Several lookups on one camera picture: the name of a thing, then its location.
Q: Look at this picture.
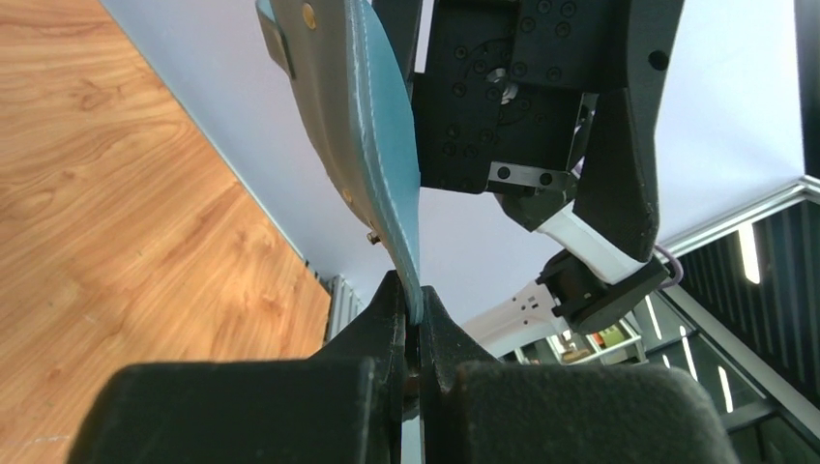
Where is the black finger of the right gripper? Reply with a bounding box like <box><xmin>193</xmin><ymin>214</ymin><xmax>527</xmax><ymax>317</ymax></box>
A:
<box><xmin>573</xmin><ymin>1</ymin><xmax>683</xmax><ymax>262</ymax></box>

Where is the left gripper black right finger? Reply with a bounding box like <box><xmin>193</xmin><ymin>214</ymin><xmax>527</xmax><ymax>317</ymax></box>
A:
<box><xmin>419</xmin><ymin>286</ymin><xmax>737</xmax><ymax>463</ymax></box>

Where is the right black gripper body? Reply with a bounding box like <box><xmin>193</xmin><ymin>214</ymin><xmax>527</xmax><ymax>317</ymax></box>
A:
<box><xmin>374</xmin><ymin>1</ymin><xmax>631</xmax><ymax>228</ymax></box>

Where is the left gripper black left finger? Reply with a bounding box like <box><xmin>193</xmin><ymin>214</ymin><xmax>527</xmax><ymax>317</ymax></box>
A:
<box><xmin>68</xmin><ymin>271</ymin><xmax>406</xmax><ymax>463</ymax></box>

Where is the blue card holder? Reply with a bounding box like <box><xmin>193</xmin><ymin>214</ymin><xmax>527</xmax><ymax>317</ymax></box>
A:
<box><xmin>255</xmin><ymin>1</ymin><xmax>425</xmax><ymax>325</ymax></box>

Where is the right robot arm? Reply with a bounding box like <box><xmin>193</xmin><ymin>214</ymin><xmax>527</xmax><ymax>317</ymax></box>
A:
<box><xmin>347</xmin><ymin>1</ymin><xmax>683</xmax><ymax>334</ymax></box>

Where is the aluminium frame rail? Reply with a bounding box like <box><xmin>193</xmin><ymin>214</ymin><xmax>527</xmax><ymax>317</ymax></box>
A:
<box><xmin>665</xmin><ymin>175</ymin><xmax>819</xmax><ymax>257</ymax></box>

